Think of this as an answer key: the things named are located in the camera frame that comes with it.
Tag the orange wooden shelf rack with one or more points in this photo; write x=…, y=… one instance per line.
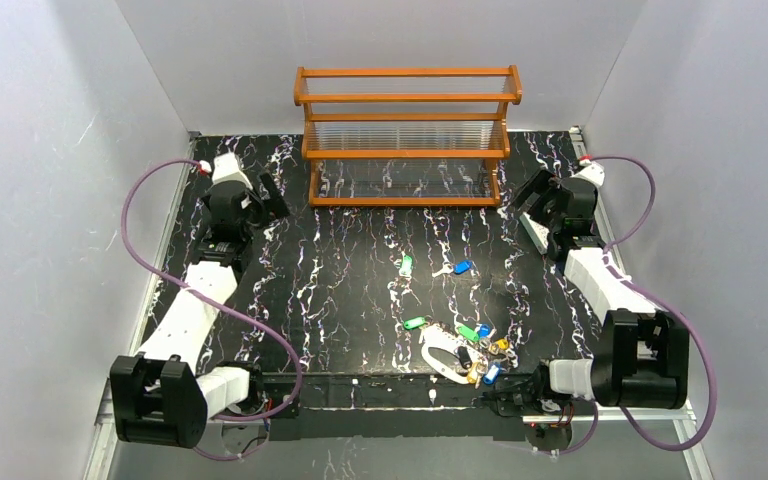
x=406, y=136

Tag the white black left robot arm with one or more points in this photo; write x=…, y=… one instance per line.
x=157, y=396

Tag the blue key tag with key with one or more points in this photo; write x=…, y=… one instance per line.
x=456, y=269

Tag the cluster of tagged keys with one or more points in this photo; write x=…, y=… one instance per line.
x=483, y=348

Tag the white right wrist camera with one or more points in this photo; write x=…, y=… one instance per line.
x=593, y=173

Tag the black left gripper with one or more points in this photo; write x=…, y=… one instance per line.
x=268, y=198

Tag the green key tag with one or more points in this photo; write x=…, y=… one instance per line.
x=414, y=323
x=406, y=266

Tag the white rectangular box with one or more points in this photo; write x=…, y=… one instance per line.
x=537, y=232

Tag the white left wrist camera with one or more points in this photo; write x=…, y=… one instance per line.
x=226, y=167

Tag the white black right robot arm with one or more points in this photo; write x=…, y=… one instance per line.
x=641, y=357

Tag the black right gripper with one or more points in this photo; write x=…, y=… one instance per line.
x=537, y=198

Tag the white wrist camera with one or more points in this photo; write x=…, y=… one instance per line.
x=226, y=167
x=593, y=173

